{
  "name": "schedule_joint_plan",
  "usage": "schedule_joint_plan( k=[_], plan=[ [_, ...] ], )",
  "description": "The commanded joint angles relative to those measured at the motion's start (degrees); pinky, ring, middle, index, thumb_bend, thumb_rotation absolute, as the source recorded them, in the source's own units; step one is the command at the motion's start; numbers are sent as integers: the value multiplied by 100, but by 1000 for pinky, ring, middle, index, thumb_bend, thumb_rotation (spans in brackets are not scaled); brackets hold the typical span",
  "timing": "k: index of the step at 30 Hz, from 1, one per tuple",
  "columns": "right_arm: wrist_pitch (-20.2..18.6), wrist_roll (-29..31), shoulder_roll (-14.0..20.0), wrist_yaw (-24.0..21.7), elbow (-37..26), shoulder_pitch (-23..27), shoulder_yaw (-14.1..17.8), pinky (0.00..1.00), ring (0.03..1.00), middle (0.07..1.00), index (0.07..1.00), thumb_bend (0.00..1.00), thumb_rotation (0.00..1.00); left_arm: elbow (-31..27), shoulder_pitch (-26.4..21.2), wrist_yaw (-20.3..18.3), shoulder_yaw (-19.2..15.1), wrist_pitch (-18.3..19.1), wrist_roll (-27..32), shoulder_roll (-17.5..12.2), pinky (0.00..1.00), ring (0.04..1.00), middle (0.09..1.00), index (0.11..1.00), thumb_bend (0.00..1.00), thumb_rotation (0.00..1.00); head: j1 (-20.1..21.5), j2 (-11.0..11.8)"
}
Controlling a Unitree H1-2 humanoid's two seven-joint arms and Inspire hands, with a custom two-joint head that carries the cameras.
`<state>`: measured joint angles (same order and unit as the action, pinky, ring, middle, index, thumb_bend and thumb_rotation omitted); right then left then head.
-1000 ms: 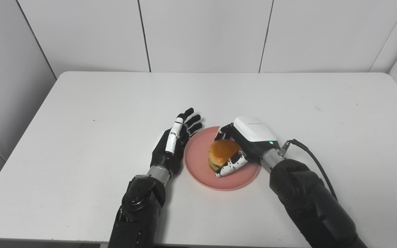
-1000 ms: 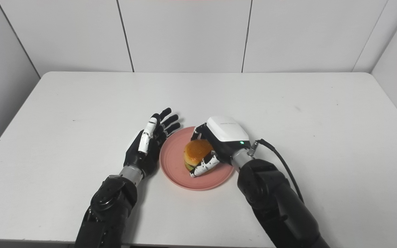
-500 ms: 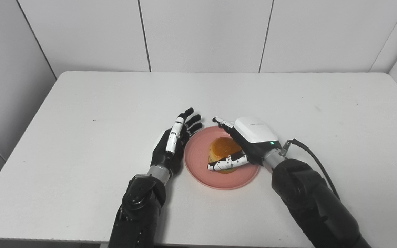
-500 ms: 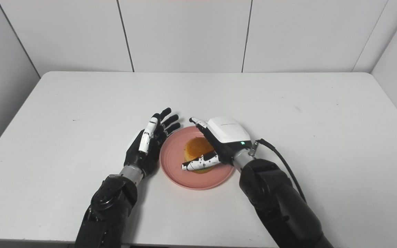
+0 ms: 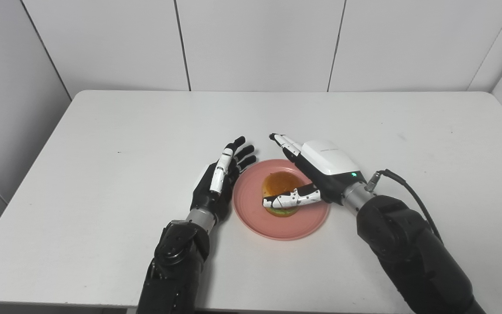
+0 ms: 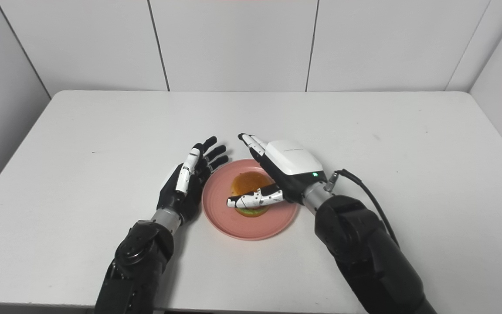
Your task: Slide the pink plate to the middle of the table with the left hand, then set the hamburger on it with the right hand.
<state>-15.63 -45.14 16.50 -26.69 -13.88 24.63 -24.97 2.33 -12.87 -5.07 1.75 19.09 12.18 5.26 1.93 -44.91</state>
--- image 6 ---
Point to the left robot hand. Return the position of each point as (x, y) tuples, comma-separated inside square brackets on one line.
[(188, 183)]

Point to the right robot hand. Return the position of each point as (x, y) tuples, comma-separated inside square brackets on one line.
[(283, 174)]

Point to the toy hamburger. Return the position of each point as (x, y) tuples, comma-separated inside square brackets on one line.
[(249, 185)]

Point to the pink round plate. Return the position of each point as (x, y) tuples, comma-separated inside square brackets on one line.
[(251, 220)]

